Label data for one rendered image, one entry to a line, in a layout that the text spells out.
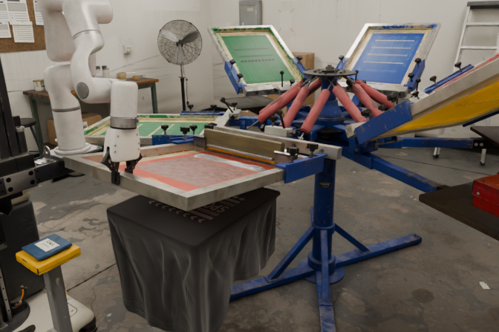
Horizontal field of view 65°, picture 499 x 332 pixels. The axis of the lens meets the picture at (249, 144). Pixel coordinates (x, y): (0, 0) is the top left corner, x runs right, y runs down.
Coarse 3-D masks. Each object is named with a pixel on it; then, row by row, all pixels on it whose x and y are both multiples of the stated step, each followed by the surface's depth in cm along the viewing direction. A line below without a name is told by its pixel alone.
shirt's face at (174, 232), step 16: (256, 192) 153; (272, 192) 153; (112, 208) 142; (128, 208) 142; (144, 208) 142; (160, 208) 142; (240, 208) 141; (144, 224) 130; (160, 224) 130; (176, 224) 130; (192, 224) 130; (208, 224) 130; (224, 224) 129; (192, 240) 120
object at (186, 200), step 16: (176, 144) 171; (192, 144) 178; (80, 160) 129; (96, 160) 140; (96, 176) 124; (128, 176) 116; (256, 176) 127; (272, 176) 133; (144, 192) 110; (160, 192) 106; (176, 192) 104; (192, 192) 105; (208, 192) 107; (224, 192) 113; (240, 192) 119; (192, 208) 103
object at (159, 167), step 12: (180, 156) 164; (192, 156) 166; (216, 156) 170; (228, 156) 172; (120, 168) 138; (144, 168) 140; (156, 168) 141; (168, 168) 143; (180, 168) 144; (192, 168) 146
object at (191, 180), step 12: (204, 168) 147; (216, 168) 148; (228, 168) 150; (240, 168) 152; (264, 168) 155; (168, 180) 127; (180, 180) 128; (192, 180) 129; (204, 180) 130; (216, 180) 131
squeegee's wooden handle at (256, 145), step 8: (208, 128) 176; (208, 136) 175; (216, 136) 172; (224, 136) 169; (232, 136) 166; (240, 136) 164; (248, 136) 164; (216, 144) 172; (224, 144) 170; (232, 144) 167; (240, 144) 165; (248, 144) 162; (256, 144) 160; (264, 144) 157; (272, 144) 155; (280, 144) 153; (248, 152) 162; (256, 152) 160; (264, 152) 158; (272, 152) 156
